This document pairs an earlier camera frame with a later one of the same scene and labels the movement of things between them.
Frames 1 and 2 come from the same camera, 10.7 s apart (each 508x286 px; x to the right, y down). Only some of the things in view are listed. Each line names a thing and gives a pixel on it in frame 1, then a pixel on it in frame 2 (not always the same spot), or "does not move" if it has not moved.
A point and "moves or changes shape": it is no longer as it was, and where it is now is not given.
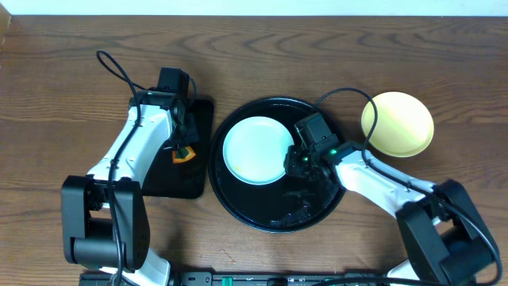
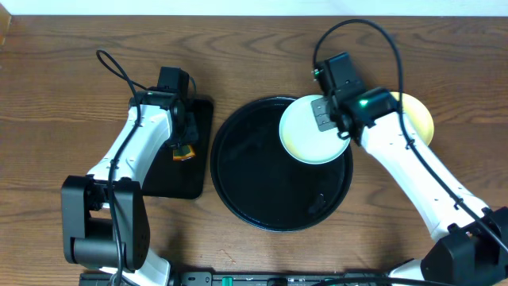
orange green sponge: [182, 154] does not move
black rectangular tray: [185, 179] does not move
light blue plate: [255, 149] moves or changes shape
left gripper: [187, 135] does not move
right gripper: [296, 166] → [342, 121]
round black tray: [289, 203] does not move
